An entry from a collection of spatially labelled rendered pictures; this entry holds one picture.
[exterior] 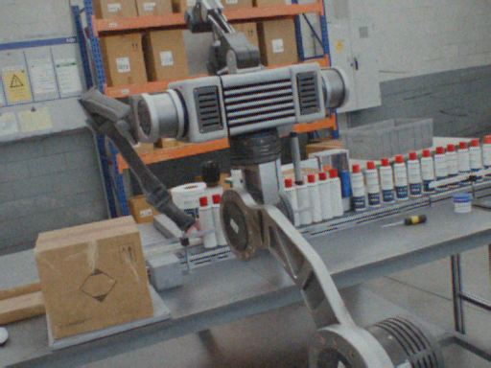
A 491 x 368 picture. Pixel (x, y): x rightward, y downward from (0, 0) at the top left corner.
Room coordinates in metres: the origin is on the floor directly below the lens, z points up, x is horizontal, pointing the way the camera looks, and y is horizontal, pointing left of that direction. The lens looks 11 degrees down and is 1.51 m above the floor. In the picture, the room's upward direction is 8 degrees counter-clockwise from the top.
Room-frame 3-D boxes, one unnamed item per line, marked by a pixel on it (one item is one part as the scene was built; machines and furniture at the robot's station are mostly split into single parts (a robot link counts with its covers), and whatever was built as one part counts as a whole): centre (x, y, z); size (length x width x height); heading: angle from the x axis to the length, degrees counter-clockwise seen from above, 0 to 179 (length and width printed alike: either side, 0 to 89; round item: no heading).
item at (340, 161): (2.42, -0.39, 1.01); 0.14 x 0.13 x 0.26; 110
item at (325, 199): (2.29, -0.33, 0.98); 0.05 x 0.05 x 0.20
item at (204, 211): (2.12, 0.17, 0.98); 0.05 x 0.05 x 0.20
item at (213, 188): (2.42, 0.14, 1.03); 0.09 x 0.09 x 0.30
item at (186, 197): (2.70, 0.27, 0.95); 0.20 x 0.20 x 0.14
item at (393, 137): (4.23, -1.14, 0.91); 0.60 x 0.40 x 0.22; 120
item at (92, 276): (1.65, 0.50, 0.99); 0.30 x 0.24 x 0.27; 105
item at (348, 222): (2.19, -0.02, 0.85); 1.65 x 0.11 x 0.05; 110
